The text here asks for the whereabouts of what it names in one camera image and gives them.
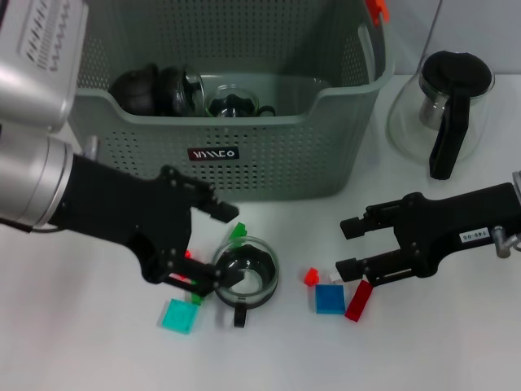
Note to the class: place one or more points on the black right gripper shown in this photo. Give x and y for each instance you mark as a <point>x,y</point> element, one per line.
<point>447,228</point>

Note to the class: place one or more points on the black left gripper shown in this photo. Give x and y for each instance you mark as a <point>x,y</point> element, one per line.
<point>130,212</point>

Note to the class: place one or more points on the glass teacup black holder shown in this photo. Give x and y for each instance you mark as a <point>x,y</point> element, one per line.
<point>262,285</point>
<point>232,104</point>
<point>179,91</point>

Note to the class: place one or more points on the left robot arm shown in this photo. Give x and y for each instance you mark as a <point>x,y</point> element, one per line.
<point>28,179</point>

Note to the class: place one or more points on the grey perforated storage basket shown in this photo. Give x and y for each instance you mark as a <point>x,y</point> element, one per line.
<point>285,163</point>

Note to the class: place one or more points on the red sloped toy brick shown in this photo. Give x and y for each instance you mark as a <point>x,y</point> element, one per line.
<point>187,254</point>

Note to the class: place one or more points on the green toy brick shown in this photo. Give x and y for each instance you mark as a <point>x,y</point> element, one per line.
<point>237,231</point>
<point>198,299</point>

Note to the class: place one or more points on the small orange-red toy brick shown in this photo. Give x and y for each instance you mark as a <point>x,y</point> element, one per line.
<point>311,278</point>

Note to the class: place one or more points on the dark red long brick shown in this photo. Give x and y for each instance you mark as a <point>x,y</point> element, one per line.
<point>360,303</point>

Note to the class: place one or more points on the blue square toy plate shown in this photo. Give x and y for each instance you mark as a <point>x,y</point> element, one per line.
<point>329,299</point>

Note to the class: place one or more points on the teal square toy plate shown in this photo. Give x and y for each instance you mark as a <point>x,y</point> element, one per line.
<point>179,317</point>

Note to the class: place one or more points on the dark clay teapot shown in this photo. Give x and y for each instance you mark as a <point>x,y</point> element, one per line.
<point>134,91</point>

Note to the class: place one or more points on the glass teapot black lid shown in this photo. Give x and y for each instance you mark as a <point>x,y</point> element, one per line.
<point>456,73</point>

